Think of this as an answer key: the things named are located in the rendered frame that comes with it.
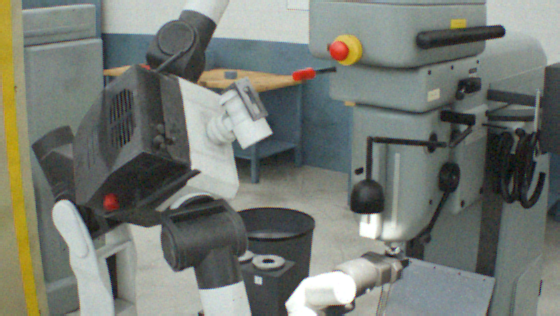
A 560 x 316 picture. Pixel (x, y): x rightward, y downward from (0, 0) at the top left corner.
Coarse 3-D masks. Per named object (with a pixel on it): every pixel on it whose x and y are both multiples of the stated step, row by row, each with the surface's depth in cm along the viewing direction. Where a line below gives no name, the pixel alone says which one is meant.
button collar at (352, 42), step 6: (342, 36) 138; (348, 36) 137; (354, 36) 138; (348, 42) 138; (354, 42) 137; (354, 48) 137; (360, 48) 138; (348, 54) 138; (354, 54) 137; (360, 54) 138; (348, 60) 138; (354, 60) 138
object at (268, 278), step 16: (256, 256) 206; (272, 256) 203; (256, 272) 195; (272, 272) 195; (288, 272) 197; (256, 288) 196; (272, 288) 194; (288, 288) 199; (256, 304) 197; (272, 304) 195
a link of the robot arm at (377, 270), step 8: (368, 256) 168; (376, 256) 167; (384, 256) 167; (360, 264) 160; (368, 264) 160; (376, 264) 163; (384, 264) 163; (392, 264) 163; (400, 264) 164; (368, 272) 159; (376, 272) 162; (384, 272) 162; (392, 272) 163; (400, 272) 164; (368, 280) 158; (376, 280) 162; (384, 280) 163; (392, 280) 164; (368, 288) 160
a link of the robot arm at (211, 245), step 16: (176, 224) 134; (192, 224) 134; (208, 224) 135; (224, 224) 136; (192, 240) 132; (208, 240) 133; (224, 240) 135; (192, 256) 132; (208, 256) 134; (224, 256) 134; (208, 272) 134; (224, 272) 134; (240, 272) 137; (208, 288) 134
